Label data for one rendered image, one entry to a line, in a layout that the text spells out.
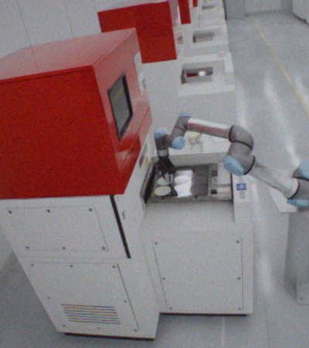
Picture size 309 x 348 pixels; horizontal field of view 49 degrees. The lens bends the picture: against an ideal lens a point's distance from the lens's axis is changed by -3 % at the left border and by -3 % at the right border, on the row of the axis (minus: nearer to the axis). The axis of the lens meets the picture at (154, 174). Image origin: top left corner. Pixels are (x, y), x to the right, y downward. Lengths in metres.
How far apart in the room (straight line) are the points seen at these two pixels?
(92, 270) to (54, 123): 0.88
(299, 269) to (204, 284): 0.70
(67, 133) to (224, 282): 1.31
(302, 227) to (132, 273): 1.09
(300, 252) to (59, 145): 1.67
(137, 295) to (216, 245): 0.54
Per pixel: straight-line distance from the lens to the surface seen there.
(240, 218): 1.93
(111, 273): 1.96
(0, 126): 1.63
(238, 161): 1.73
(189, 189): 2.10
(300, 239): 2.38
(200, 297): 2.33
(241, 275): 2.17
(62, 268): 2.06
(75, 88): 1.40
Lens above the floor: 2.09
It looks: 31 degrees down
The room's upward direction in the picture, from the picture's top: 11 degrees counter-clockwise
